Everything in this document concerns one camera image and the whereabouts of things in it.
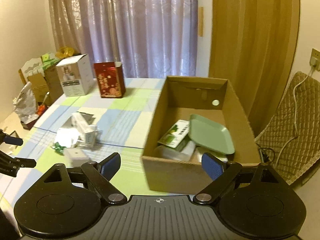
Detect pale green plastic tray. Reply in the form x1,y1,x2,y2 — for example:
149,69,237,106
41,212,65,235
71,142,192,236
188,114,235,155

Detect white green throat spray box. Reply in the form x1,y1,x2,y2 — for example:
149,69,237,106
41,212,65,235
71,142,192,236
158,120,189,148

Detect white cube box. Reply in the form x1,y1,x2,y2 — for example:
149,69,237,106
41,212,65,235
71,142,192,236
63,148,91,167

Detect white crumpled plastic bag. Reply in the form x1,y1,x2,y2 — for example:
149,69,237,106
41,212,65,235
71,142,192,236
13,81,39,124

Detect green ribbon bow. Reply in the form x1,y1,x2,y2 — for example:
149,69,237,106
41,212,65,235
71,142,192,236
52,142,66,155

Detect white open carton box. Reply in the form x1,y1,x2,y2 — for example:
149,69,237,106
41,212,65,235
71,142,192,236
71,112,98,148

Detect plaid checkered tablecloth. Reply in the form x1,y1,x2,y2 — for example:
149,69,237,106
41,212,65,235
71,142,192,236
0,77,196,221

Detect small brown cardboard box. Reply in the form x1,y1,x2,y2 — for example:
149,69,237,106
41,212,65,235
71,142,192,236
27,66,63,106

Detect white carved chair back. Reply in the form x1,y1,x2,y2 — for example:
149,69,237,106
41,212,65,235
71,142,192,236
18,57,44,85

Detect quilted beige chair cushion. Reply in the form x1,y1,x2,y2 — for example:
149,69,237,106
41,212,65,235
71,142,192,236
255,72,319,185

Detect large brown cardboard box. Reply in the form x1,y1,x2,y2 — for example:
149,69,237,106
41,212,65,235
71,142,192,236
142,76,261,194

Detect white product box with photo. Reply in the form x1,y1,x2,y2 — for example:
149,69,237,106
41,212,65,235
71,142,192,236
55,54,94,97

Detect red gold gift box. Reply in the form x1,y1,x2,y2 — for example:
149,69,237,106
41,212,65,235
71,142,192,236
94,62,126,98

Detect yellow plastic bag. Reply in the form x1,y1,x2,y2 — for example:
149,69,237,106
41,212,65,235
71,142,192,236
55,46,75,60

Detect brown side curtain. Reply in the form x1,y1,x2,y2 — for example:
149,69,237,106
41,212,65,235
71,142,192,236
209,0,300,134

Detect pale purple window curtain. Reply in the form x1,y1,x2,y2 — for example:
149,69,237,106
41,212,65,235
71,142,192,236
48,0,213,78

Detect black cables on cushion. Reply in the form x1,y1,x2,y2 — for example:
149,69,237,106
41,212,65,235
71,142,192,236
257,146,275,163

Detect white charger cable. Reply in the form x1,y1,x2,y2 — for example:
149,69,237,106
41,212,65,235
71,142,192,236
273,65,316,165

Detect beige wall socket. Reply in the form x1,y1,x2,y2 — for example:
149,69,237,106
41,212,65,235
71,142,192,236
309,48,320,72

